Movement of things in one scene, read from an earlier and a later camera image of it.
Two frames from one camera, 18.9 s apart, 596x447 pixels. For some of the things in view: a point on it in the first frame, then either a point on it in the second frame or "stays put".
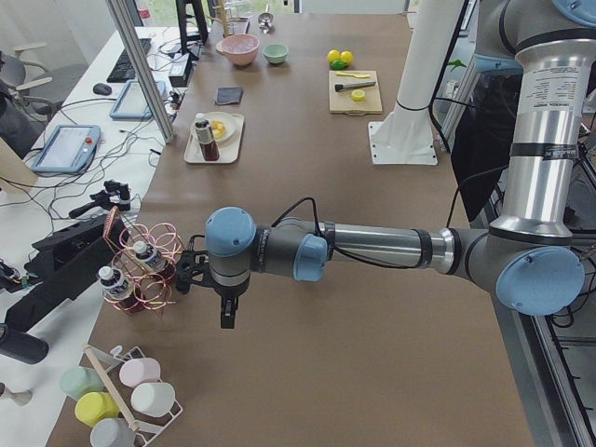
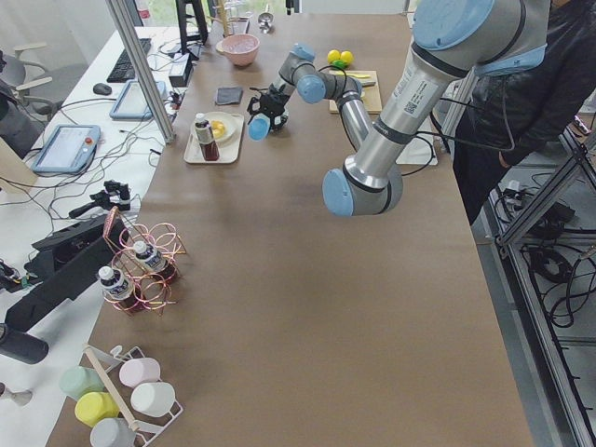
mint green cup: [77, 381] stays put
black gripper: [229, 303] to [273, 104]
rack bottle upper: [153, 259] stays put
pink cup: [138, 370] stays put
